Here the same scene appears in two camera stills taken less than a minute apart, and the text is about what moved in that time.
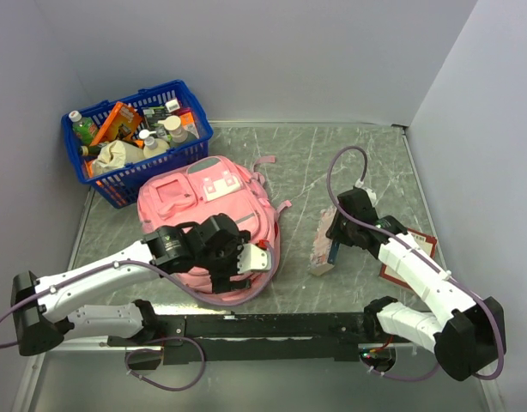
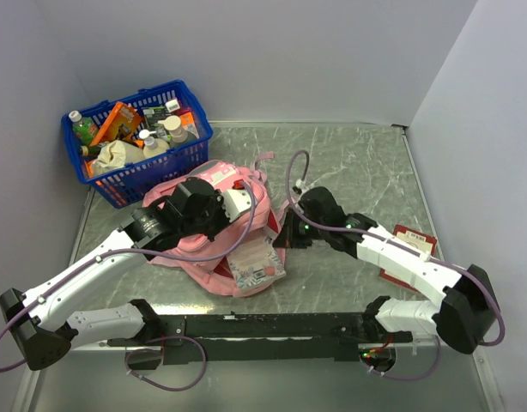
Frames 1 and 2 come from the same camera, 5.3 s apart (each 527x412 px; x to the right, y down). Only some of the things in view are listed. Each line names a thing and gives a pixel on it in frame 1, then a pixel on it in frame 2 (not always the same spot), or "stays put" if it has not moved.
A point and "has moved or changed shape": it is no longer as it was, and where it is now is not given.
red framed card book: [426, 242] stays put
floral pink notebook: [325, 250] has moved or changed shape
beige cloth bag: [114, 154] stays put
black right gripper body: [342, 230] to [300, 233]
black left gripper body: [223, 264] to [209, 223]
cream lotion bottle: [153, 146] stays put
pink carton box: [187, 121] stays put
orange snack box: [120, 114] stays put
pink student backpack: [213, 185] has moved or changed shape
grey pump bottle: [178, 137] stays put
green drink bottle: [84, 128] stays put
